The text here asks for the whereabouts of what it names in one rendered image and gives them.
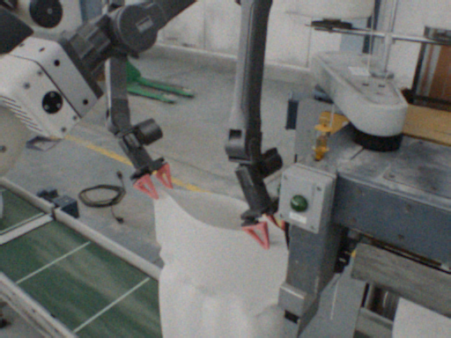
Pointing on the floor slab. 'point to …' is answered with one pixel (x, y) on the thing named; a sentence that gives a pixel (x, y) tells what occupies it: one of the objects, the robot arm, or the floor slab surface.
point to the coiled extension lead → (107, 200)
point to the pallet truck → (153, 85)
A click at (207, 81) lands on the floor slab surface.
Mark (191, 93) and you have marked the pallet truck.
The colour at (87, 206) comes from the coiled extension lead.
